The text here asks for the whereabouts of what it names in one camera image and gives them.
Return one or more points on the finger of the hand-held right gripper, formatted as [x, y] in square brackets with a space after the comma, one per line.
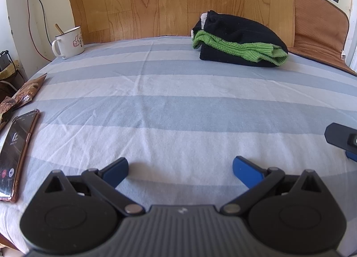
[339, 135]

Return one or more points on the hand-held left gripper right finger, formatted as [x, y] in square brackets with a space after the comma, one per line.
[245, 170]

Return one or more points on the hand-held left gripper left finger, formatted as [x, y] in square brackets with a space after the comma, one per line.
[117, 170]

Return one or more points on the green black white knit sweater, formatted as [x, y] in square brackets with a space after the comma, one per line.
[239, 42]

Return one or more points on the blue white striped bed sheet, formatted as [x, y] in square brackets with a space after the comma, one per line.
[178, 112]

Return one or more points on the smartphone in pink case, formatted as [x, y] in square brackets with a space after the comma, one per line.
[16, 156]

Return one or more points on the brown mesh seat mat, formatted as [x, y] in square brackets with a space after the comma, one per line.
[318, 25]

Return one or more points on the brown snack packet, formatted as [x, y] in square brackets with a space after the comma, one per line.
[25, 92]

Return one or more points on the white enamel mug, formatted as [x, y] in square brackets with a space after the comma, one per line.
[71, 43]

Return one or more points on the wooden stir stick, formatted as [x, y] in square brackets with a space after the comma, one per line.
[59, 29]

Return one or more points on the dark box device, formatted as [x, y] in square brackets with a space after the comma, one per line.
[4, 60]

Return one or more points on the wood pattern board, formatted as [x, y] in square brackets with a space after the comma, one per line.
[173, 0]

